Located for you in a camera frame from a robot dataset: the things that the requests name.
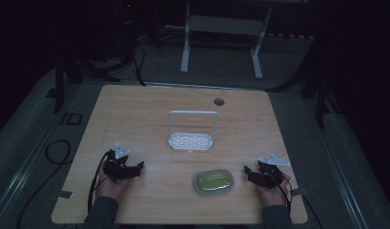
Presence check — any white soap rack with handle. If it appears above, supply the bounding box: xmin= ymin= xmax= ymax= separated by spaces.
xmin=167 ymin=110 xmax=219 ymax=153

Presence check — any white metal desk frame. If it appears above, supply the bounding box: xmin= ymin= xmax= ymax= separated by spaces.
xmin=179 ymin=0 xmax=275 ymax=80

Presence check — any black floor cable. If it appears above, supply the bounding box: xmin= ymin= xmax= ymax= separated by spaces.
xmin=15 ymin=138 xmax=72 ymax=229

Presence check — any person's right hand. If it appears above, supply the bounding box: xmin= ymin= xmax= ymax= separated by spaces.
xmin=257 ymin=172 xmax=292 ymax=208

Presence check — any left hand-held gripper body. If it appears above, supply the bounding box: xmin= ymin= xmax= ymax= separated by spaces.
xmin=102 ymin=142 xmax=140 ymax=184

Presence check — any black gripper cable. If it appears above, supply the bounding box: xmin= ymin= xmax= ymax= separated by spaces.
xmin=272 ymin=171 xmax=294 ymax=214
xmin=87 ymin=151 xmax=114 ymax=214

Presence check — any person's left hand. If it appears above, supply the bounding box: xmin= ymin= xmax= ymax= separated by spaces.
xmin=94 ymin=165 xmax=132 ymax=204

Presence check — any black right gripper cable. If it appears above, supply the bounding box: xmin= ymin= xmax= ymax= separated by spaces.
xmin=272 ymin=171 xmax=294 ymax=214

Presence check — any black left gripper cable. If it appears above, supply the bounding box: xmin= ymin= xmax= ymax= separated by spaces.
xmin=87 ymin=151 xmax=114 ymax=214

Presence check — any black tripod stand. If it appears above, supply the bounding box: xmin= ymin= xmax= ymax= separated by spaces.
xmin=265 ymin=34 xmax=343 ymax=129
xmin=46 ymin=41 xmax=122 ymax=114

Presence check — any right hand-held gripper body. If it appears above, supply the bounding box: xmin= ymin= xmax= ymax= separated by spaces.
xmin=249 ymin=154 xmax=292 ymax=190

